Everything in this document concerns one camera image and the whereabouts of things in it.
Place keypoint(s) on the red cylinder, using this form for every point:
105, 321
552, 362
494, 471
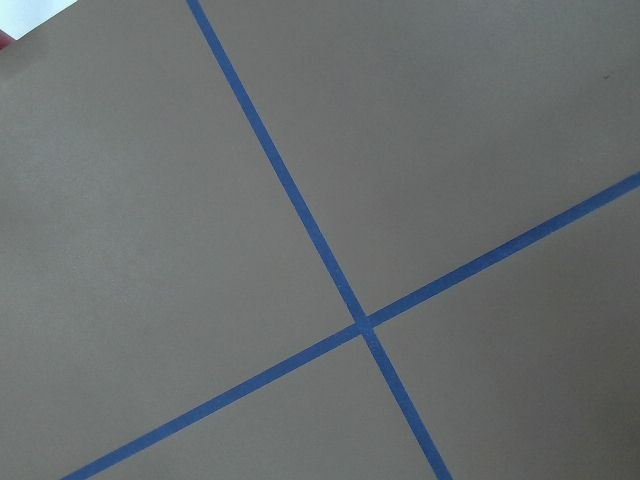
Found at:
5, 40

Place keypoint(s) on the white side table cloth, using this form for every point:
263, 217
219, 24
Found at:
19, 17

